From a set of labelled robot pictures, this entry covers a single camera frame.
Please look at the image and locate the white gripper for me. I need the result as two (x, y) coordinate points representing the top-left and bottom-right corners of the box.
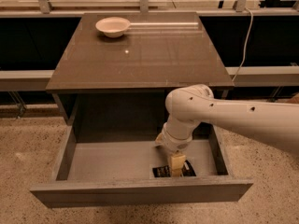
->
(155, 125), (192, 177)

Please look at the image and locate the grey cabinet with glossy top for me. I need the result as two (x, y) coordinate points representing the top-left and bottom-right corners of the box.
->
(46, 12), (234, 119)

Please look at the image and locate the metal railing frame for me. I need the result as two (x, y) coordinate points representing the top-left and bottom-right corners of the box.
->
(0, 0), (299, 91)

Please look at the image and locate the open grey top drawer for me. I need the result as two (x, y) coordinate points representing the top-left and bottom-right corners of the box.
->
(30, 91), (254, 209)

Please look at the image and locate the white cable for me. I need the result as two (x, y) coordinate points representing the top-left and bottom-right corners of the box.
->
(231, 7), (254, 83)

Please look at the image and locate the white paper bowl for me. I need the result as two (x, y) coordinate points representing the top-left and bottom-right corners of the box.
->
(95, 17), (131, 38)

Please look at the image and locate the black rxbar chocolate wrapper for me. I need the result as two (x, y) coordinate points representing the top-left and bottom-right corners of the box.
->
(152, 161), (196, 177)

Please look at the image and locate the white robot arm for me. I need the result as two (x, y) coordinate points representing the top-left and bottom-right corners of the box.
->
(156, 84), (299, 177)

